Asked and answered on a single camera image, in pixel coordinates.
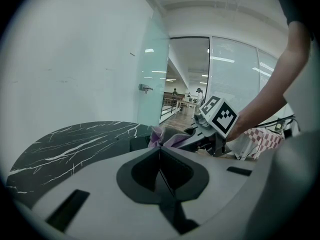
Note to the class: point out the purple cloth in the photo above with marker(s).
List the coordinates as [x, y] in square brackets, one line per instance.
[158, 139]

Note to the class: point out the white table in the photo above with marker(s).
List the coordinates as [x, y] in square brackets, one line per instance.
[186, 104]

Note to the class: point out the glass door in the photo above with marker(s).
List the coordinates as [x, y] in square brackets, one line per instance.
[153, 79]

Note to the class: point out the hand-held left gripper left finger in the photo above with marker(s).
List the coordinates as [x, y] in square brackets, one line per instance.
[140, 176]

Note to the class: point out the person's right forearm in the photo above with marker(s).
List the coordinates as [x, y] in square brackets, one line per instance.
[275, 84]

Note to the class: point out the metal railing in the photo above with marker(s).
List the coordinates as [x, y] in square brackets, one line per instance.
[168, 107]

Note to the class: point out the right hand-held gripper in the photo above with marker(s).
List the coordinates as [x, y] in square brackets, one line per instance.
[221, 119]

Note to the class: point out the red white checkered cloth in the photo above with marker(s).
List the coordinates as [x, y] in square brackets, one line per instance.
[265, 141]

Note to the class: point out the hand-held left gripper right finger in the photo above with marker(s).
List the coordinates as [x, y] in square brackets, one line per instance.
[182, 176]

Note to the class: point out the person's black sleeve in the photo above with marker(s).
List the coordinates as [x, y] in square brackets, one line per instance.
[291, 6]

